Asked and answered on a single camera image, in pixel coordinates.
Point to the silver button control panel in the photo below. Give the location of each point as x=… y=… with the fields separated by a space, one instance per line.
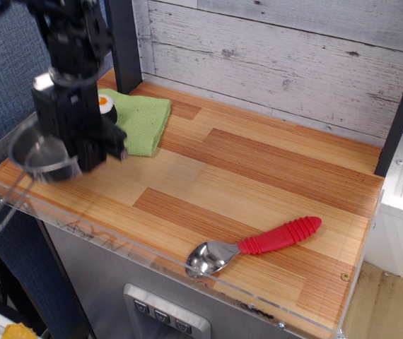
x=142 y=302

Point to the black vertical post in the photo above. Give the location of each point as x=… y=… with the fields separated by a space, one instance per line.
x=125 y=53
x=401 y=106

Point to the yellow black object bottom left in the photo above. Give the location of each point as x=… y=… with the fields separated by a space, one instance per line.
x=18 y=331

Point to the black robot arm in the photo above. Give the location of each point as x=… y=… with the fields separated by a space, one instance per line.
x=50 y=57

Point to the red handled metal spoon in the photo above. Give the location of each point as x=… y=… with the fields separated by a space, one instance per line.
x=212 y=256

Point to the stainless steel pot with handle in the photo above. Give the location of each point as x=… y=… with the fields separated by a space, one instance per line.
x=41 y=157

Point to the green folded cloth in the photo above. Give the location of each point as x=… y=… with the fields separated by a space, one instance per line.
x=142 y=118

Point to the right black vertical post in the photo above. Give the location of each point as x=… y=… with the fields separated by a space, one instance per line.
x=401 y=106

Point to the clear acrylic table guard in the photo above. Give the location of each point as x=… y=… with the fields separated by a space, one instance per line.
x=219 y=173

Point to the toy sushi roll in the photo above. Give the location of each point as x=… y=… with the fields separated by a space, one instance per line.
x=107 y=108

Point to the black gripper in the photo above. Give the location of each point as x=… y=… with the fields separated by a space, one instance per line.
x=72 y=114

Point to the left black vertical post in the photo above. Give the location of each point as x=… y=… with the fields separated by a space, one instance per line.
x=125 y=53

